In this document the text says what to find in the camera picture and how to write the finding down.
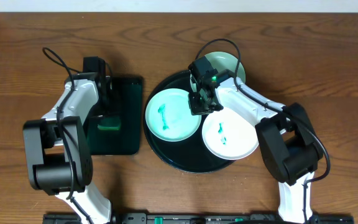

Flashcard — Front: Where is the black rectangular tray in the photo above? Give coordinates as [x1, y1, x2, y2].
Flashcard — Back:
[84, 76, 143, 156]

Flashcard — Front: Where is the mint plate top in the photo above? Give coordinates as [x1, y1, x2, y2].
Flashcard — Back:
[190, 52, 246, 92]

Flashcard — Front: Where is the black round tray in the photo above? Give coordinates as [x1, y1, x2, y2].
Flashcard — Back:
[143, 70, 237, 174]

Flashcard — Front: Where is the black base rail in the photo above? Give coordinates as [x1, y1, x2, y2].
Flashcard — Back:
[42, 212, 355, 224]

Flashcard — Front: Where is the mint plate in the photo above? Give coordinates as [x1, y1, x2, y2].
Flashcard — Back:
[145, 88, 201, 142]
[190, 52, 246, 92]

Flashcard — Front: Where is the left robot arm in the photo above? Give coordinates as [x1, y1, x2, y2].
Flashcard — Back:
[23, 72, 112, 223]

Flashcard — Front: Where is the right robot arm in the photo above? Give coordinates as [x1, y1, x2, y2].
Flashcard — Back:
[189, 69, 331, 223]

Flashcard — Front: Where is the green scrub sponge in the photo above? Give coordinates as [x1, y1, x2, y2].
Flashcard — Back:
[98, 116, 121, 131]

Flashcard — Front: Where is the white plate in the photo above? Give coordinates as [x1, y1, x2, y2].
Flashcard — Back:
[202, 108, 259, 160]

